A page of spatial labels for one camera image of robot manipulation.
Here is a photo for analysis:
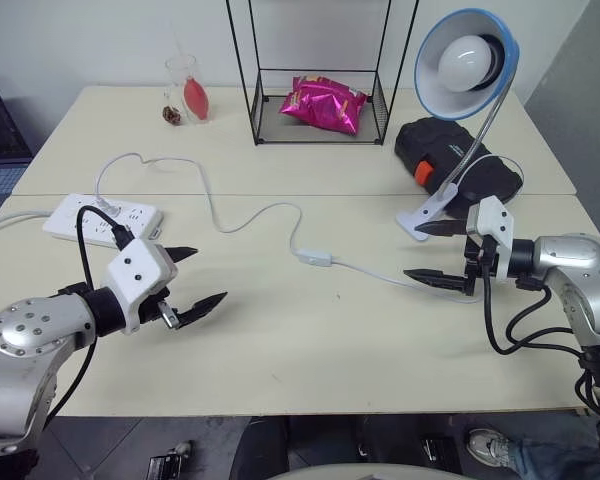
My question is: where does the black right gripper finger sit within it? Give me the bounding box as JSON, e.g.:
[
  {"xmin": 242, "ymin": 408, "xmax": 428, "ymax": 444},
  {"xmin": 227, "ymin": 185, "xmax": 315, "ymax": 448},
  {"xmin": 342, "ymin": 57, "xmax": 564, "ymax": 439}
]
[
  {"xmin": 414, "ymin": 217, "xmax": 470, "ymax": 239},
  {"xmin": 403, "ymin": 268, "xmax": 467, "ymax": 295}
]

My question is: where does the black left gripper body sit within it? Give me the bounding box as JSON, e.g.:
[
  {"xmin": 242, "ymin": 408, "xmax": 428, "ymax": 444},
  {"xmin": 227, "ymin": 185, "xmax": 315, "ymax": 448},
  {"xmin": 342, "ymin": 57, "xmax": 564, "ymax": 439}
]
[{"xmin": 138, "ymin": 287, "xmax": 182, "ymax": 331}]

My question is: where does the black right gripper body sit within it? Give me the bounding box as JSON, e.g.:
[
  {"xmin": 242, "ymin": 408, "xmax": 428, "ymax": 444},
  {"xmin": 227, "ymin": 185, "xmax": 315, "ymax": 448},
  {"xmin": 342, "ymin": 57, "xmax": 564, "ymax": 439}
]
[{"xmin": 462, "ymin": 233, "xmax": 499, "ymax": 297}]

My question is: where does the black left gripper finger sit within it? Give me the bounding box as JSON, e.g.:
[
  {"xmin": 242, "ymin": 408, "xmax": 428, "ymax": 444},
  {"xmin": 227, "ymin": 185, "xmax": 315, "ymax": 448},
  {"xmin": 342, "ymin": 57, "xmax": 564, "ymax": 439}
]
[
  {"xmin": 167, "ymin": 245, "xmax": 200, "ymax": 265},
  {"xmin": 177, "ymin": 291, "xmax": 229, "ymax": 330}
]

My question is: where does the blue clip-on desk lamp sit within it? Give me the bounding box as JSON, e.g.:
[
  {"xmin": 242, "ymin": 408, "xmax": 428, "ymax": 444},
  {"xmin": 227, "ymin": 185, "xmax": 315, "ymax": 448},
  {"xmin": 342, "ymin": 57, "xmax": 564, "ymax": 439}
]
[{"xmin": 395, "ymin": 6, "xmax": 523, "ymax": 243}]

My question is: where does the black case with orange latch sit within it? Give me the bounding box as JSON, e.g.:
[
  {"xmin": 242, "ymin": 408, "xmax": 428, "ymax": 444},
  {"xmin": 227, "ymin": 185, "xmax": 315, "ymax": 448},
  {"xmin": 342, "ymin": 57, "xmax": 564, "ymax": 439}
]
[{"xmin": 393, "ymin": 117, "xmax": 526, "ymax": 205}]

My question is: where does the white power strip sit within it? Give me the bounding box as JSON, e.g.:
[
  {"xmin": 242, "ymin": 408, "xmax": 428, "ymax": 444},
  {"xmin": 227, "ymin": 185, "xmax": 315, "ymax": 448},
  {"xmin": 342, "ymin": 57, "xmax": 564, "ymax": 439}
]
[{"xmin": 41, "ymin": 193, "xmax": 165, "ymax": 250}]

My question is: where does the dark shape with silver knob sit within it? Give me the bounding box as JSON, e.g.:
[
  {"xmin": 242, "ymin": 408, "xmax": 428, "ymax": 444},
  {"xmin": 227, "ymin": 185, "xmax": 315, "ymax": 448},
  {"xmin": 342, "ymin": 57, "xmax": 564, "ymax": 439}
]
[{"xmin": 146, "ymin": 439, "xmax": 197, "ymax": 480}]

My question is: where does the red object in glass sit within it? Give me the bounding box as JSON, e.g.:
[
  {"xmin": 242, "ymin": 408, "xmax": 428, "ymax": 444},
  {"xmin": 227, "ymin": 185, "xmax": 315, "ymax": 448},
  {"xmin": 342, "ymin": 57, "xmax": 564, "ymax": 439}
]
[{"xmin": 182, "ymin": 73, "xmax": 212, "ymax": 122}]

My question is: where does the pink snack bag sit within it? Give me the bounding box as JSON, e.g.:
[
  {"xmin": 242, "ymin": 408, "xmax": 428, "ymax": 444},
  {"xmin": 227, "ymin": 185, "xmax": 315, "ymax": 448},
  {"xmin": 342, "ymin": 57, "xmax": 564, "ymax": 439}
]
[{"xmin": 278, "ymin": 74, "xmax": 368, "ymax": 138}]

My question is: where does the grey sneaker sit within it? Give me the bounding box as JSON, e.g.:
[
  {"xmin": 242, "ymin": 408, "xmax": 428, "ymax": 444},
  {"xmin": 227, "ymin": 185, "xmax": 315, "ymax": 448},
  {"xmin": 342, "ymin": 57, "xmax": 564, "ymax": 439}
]
[{"xmin": 466, "ymin": 427, "xmax": 515, "ymax": 472}]

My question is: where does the clear glass cup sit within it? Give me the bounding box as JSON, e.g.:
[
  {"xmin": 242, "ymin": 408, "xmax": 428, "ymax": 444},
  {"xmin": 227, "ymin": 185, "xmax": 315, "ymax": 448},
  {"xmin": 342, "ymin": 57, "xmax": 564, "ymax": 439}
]
[{"xmin": 164, "ymin": 54, "xmax": 213, "ymax": 124}]

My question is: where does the pale rounded robot body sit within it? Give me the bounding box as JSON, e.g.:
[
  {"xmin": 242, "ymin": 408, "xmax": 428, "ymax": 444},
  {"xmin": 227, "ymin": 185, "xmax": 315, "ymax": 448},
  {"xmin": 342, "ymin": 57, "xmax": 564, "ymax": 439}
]
[{"xmin": 278, "ymin": 459, "xmax": 462, "ymax": 480}]

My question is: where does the blue jeans leg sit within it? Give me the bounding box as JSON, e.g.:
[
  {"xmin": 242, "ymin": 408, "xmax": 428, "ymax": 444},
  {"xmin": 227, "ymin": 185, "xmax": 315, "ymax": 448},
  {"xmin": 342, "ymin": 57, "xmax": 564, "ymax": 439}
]
[{"xmin": 507, "ymin": 433, "xmax": 600, "ymax": 480}]

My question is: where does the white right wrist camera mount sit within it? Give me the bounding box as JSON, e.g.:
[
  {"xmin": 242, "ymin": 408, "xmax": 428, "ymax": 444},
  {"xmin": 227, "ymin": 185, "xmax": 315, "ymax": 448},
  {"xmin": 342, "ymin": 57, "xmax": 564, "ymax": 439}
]
[{"xmin": 466, "ymin": 195, "xmax": 516, "ymax": 282}]

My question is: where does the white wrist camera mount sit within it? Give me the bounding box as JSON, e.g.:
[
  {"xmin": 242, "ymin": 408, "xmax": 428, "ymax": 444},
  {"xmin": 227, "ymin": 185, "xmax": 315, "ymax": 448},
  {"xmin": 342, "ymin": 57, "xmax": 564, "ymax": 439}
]
[
  {"xmin": 466, "ymin": 195, "xmax": 516, "ymax": 282},
  {"xmin": 101, "ymin": 238, "xmax": 179, "ymax": 336}
]

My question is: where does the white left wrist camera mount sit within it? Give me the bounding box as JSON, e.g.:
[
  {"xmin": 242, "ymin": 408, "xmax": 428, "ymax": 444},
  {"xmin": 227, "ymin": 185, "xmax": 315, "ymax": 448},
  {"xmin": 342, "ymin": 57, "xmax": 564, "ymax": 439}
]
[{"xmin": 101, "ymin": 238, "xmax": 179, "ymax": 336}]

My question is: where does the white lamp cord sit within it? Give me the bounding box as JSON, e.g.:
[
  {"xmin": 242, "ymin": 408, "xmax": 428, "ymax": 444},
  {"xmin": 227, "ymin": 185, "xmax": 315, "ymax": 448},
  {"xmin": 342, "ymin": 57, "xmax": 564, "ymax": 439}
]
[{"xmin": 95, "ymin": 152, "xmax": 527, "ymax": 303}]

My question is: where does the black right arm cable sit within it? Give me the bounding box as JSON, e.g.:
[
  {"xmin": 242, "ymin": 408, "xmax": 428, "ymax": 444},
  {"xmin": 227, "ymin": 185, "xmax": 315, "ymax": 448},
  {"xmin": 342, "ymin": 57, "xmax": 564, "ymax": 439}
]
[{"xmin": 481, "ymin": 243, "xmax": 589, "ymax": 358}]

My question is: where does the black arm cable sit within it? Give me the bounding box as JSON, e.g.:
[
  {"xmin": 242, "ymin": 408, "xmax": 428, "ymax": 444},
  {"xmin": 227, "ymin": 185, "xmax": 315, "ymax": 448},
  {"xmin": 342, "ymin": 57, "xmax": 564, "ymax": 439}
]
[
  {"xmin": 481, "ymin": 243, "xmax": 589, "ymax": 358},
  {"xmin": 43, "ymin": 205, "xmax": 134, "ymax": 427}
]

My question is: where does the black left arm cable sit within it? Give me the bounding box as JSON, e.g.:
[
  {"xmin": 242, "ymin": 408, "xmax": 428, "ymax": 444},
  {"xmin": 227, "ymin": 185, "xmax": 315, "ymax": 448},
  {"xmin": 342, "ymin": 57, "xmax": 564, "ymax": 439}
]
[{"xmin": 43, "ymin": 205, "xmax": 134, "ymax": 427}]

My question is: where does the white inline cord switch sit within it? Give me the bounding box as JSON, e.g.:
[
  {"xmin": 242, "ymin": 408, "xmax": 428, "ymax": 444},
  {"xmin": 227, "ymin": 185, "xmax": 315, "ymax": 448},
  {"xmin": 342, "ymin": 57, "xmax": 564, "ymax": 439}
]
[{"xmin": 293, "ymin": 247, "xmax": 335, "ymax": 268}]

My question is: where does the black wire frame rack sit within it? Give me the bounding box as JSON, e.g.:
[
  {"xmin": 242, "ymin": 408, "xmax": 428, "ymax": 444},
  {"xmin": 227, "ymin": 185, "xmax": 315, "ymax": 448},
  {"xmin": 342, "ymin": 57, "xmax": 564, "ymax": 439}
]
[{"xmin": 225, "ymin": 0, "xmax": 421, "ymax": 148}]

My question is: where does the grey power strip cable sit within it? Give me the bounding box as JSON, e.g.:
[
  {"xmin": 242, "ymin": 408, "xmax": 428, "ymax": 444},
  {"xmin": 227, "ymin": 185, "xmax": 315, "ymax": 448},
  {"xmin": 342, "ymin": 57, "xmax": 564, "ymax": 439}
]
[{"xmin": 0, "ymin": 209, "xmax": 52, "ymax": 239}]

